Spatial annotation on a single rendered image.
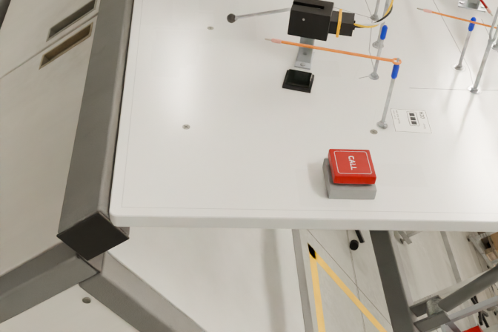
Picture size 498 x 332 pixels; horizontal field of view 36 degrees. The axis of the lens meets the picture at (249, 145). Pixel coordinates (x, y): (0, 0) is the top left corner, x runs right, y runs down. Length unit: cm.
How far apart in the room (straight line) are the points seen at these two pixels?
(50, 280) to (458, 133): 55
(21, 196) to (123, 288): 24
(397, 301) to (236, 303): 29
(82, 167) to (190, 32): 32
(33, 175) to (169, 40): 28
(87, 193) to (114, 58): 27
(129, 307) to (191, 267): 17
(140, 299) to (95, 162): 18
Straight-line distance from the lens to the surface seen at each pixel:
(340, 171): 89
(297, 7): 107
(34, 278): 96
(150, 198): 88
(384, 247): 142
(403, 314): 132
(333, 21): 107
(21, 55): 151
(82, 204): 90
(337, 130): 100
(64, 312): 101
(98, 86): 108
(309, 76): 107
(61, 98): 124
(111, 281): 95
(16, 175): 117
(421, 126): 104
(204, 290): 114
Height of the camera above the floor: 131
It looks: 19 degrees down
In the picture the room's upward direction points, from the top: 62 degrees clockwise
